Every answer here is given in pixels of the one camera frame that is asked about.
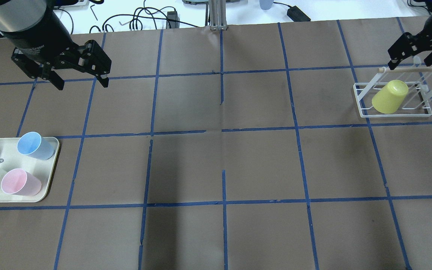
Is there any blue plastic cup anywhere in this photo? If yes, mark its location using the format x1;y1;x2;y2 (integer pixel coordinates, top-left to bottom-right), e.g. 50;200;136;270
16;132;55;160

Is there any aluminium frame post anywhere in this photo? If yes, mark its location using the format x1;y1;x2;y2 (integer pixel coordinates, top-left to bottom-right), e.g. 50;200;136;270
208;0;228;31

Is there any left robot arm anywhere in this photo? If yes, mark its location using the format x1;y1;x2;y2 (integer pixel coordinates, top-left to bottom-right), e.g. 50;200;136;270
0;0;112;90

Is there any black power adapter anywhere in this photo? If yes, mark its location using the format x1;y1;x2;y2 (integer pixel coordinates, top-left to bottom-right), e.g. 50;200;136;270
286;6;311;22

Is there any white wire cup rack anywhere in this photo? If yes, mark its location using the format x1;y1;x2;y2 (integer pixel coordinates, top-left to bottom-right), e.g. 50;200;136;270
352;56;432;118

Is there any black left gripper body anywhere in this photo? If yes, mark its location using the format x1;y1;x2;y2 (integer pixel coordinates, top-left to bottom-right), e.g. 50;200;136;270
11;40;112;79

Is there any yellow plastic cup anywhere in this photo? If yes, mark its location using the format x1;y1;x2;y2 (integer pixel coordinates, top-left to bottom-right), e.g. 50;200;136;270
372;80;409;114

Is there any cream plastic tray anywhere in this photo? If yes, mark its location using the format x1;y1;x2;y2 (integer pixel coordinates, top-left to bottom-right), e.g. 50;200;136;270
0;137;60;203

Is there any blue cup on desk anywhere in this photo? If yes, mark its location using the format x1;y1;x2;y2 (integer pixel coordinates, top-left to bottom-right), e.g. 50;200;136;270
259;0;274;11

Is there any black cable bundle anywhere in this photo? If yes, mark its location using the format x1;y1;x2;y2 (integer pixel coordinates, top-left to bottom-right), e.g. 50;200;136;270
88;4;201;33

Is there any pink plastic cup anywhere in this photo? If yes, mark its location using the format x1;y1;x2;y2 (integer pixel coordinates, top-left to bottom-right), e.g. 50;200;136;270
1;168;42;196

